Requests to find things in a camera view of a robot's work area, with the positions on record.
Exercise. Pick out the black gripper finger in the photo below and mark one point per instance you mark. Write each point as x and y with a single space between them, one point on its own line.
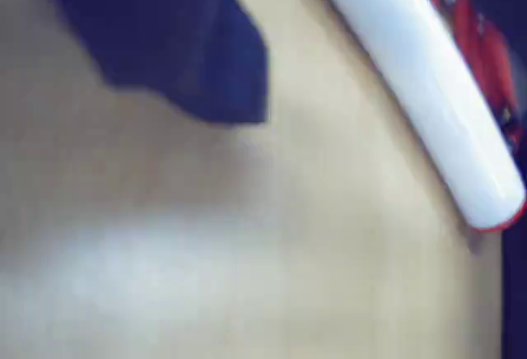
173 38
514 293

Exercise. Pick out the red and white pen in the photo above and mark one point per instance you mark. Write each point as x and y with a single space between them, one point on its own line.
411 79

